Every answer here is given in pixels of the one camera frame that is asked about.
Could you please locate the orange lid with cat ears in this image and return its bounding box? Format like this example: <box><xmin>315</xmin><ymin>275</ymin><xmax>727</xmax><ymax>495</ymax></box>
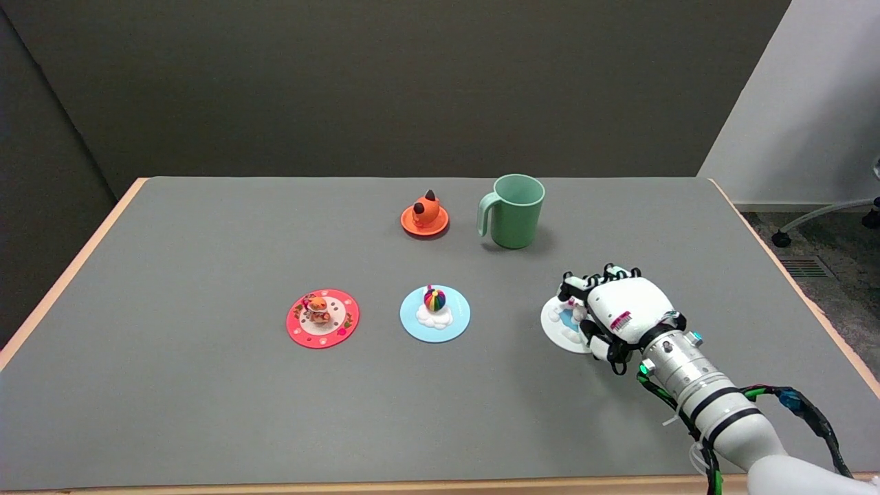
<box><xmin>401</xmin><ymin>189</ymin><xmax>450</xmax><ymax>238</ymax></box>

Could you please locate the grey office chair base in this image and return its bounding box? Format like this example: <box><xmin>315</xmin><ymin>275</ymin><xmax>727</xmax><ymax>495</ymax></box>
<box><xmin>771</xmin><ymin>157</ymin><xmax>880</xmax><ymax>248</ymax></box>

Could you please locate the blue lid with rainbow ball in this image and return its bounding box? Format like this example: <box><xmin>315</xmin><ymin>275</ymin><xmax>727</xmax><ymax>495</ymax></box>
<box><xmin>399</xmin><ymin>284</ymin><xmax>472</xmax><ymax>343</ymax></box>

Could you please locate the white lid with bear figure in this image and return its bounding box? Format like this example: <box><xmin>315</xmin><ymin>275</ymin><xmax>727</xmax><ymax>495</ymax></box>
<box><xmin>540</xmin><ymin>294</ymin><xmax>596</xmax><ymax>355</ymax></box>

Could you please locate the green plastic mug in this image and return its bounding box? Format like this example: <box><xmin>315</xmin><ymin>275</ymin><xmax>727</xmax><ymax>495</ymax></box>
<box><xmin>477</xmin><ymin>174</ymin><xmax>546</xmax><ymax>250</ymax></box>

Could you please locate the floor vent grille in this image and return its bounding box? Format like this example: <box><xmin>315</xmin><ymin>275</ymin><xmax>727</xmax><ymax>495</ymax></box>
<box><xmin>780</xmin><ymin>258</ymin><xmax>834</xmax><ymax>280</ymax></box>

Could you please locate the red lid with figure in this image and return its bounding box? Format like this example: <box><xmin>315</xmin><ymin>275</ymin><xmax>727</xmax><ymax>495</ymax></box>
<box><xmin>286</xmin><ymin>289</ymin><xmax>360</xmax><ymax>349</ymax></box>

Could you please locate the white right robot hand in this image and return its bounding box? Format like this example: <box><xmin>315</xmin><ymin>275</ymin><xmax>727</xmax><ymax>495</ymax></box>
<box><xmin>556</xmin><ymin>263</ymin><xmax>688</xmax><ymax>376</ymax></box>

